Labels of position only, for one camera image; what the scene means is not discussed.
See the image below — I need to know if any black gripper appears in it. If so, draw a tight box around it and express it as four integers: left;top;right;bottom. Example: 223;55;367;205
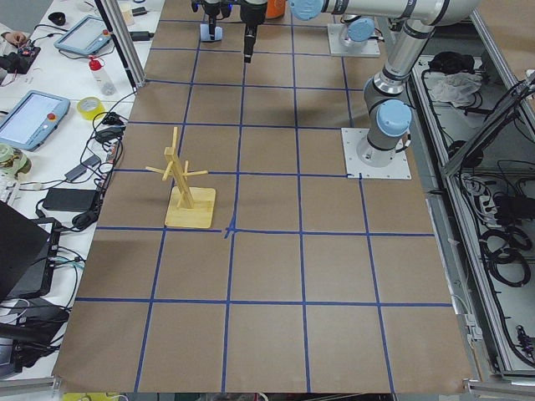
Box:
191;0;231;41
240;0;268;63

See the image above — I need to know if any white plastic cup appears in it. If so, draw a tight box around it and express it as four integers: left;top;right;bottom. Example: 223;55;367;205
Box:
200;23;223;43

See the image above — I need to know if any orange cylindrical bin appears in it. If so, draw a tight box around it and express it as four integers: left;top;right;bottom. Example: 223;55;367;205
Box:
266;0;286;19

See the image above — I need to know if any far teach pendant tablet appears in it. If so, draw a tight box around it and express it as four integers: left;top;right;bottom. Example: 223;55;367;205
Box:
53;16;111;56

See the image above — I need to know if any teach pendant tablet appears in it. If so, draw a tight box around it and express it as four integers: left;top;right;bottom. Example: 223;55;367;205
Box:
1;90;70;151
53;16;111;56

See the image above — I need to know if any red cap squeeze bottle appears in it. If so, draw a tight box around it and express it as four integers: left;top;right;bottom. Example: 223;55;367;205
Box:
89;56;116;96

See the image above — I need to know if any yellow tape roll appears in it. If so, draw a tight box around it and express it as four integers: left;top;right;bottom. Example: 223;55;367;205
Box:
76;96;106;121

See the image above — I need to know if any wooden mug tree stand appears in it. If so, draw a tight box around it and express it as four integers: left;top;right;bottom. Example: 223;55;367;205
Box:
145;127;217;229

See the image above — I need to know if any near teach pendant tablet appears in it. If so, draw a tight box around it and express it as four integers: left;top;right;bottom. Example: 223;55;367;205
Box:
1;90;70;151

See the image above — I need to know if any white crumpled cloth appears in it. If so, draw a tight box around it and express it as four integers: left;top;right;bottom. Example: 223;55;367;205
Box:
430;73;482;107

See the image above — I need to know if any black power adapter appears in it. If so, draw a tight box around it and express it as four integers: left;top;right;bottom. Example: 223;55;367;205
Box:
43;188;98;212

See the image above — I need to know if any black laptop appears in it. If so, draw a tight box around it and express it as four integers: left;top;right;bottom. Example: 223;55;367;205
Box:
1;203;60;301

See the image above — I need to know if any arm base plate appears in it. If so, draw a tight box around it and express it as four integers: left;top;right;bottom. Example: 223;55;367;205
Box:
328;23;380;58
341;128;411;180

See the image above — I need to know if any aluminium frame post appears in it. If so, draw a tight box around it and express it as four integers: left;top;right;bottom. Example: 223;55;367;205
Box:
94;0;145;89

